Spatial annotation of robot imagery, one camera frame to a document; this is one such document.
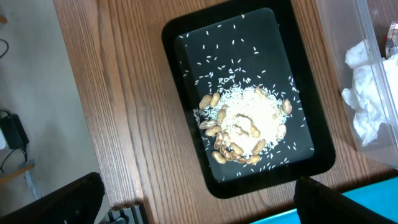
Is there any rice and peanut pile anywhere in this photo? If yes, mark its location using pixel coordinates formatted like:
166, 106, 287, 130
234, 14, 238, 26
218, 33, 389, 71
178, 23, 307, 178

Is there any clear plastic bin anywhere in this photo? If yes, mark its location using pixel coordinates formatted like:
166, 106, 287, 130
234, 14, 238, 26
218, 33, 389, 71
316, 0, 397, 169

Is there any black waste tray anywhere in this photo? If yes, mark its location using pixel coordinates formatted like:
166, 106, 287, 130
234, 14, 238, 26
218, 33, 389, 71
162, 1, 335, 199

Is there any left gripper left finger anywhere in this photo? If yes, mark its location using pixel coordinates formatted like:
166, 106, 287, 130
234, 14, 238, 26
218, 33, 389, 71
1, 172, 105, 224

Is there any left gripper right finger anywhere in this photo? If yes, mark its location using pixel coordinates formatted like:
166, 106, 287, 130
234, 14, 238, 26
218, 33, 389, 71
294, 177, 393, 224

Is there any black power adapter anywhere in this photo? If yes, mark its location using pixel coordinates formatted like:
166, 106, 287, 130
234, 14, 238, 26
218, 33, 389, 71
1, 110, 29, 150

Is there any foil wrapper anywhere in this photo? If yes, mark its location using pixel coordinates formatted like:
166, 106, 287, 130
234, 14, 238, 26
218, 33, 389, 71
385, 21, 398, 58

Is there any teal serving tray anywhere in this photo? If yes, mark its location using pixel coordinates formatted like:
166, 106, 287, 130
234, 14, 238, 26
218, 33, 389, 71
254, 177, 397, 224

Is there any white napkin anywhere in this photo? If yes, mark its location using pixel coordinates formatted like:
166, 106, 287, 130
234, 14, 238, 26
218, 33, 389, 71
341, 39, 391, 146

